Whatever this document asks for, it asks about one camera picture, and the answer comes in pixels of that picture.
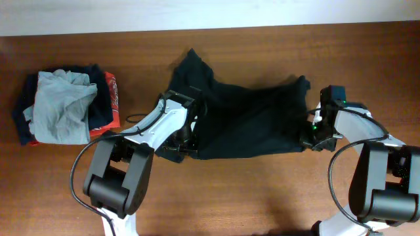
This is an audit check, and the dark green t-shirt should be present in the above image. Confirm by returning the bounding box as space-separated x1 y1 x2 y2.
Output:
168 50 310 160

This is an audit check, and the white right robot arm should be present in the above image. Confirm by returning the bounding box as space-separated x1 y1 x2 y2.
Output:
309 100 419 235

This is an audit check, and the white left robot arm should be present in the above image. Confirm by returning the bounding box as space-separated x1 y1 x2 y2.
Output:
76 87 207 235

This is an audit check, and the red printed folded garment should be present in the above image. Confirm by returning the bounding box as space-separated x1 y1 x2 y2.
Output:
20 69 120 145

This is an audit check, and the navy folded garment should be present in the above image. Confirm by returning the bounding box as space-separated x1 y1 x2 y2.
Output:
11 64 119 146

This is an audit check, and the grey folded t-shirt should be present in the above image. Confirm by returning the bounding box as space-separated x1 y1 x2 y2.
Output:
24 69 98 145

